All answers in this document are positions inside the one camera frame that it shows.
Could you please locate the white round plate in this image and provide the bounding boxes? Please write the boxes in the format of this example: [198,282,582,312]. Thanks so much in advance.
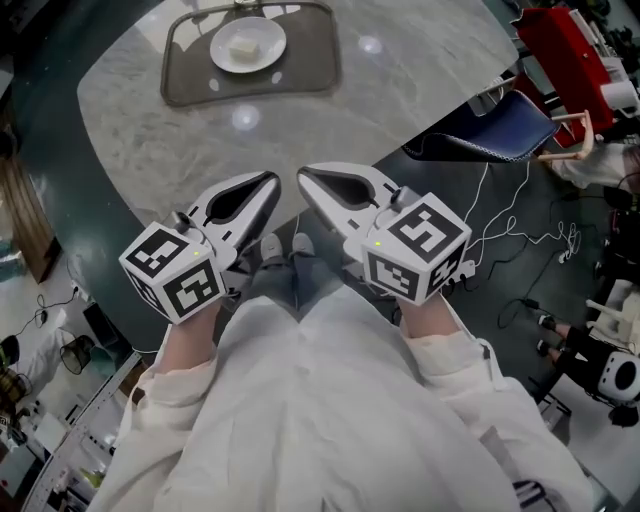
[209,17,288,74]

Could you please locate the dark blue chair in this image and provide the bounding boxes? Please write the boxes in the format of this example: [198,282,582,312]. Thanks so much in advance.
[402,89,559,164]

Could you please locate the black wire wastebasket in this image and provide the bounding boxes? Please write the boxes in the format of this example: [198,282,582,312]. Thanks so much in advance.
[59,334,96,376]

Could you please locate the red fabric wooden chair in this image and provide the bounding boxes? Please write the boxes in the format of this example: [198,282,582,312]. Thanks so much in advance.
[509,7,640,161]

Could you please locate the person's right forearm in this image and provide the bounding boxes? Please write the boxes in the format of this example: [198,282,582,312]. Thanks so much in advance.
[399,293,506,396]

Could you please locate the white cylinder container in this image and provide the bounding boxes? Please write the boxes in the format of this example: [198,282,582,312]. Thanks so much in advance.
[599,79,640,112]

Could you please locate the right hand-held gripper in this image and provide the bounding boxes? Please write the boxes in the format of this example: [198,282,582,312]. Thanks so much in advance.
[296,161,473,306]

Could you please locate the person's grey trouser legs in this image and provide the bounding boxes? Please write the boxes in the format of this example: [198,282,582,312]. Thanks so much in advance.
[247,249,351,321]

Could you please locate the grey marble table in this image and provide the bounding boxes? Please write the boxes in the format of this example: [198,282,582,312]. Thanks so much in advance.
[75,0,521,236]

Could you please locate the pale food block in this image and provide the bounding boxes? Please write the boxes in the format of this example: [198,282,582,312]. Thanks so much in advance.
[228,38,259,60]

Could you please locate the white extension cable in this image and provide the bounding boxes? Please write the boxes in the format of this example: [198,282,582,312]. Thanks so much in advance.
[462,159,531,261]

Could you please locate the person's white shirt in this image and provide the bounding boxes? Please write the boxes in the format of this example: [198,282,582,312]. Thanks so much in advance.
[87,294,596,512]

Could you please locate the person's left forearm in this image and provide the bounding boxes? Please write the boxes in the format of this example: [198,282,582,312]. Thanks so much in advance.
[132,304,224,416]

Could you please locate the white power strip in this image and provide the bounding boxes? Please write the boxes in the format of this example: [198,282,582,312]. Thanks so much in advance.
[449,258,477,287]

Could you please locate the grey transparent tray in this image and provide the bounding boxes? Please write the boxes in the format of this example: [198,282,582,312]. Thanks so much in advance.
[159,0,344,108]

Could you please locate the perforated metal rail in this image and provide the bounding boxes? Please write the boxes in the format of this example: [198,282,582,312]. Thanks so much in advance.
[27,349,146,512]

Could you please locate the brown wooden slat panel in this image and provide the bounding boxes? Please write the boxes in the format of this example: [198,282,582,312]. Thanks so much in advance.
[0,159,64,285]

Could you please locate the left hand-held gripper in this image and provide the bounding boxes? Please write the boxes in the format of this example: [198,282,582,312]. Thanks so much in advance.
[117,169,283,327]

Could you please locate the person's grey right shoe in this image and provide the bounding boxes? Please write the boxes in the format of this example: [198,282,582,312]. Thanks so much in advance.
[291,232,316,259]

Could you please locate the black flat panel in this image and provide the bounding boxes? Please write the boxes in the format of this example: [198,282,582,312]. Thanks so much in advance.
[82,301,120,347]

